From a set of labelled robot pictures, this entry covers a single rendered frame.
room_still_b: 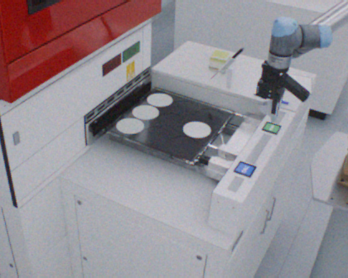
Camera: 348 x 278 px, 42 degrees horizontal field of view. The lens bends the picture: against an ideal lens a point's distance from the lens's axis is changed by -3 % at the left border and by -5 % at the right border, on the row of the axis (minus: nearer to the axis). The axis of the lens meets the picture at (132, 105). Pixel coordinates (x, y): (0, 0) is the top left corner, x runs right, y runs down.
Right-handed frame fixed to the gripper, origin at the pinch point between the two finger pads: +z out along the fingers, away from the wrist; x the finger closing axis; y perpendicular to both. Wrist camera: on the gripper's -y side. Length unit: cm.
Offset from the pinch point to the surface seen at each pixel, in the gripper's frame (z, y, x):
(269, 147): 4.3, -2.5, 10.8
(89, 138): 13, 57, 29
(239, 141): 12.3, 10.7, 1.6
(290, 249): 100, -14, -42
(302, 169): 100, 0, -111
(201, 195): 18.4, 12.4, 28.6
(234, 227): 14.9, -3.6, 39.8
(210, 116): 10.4, 25.4, -4.9
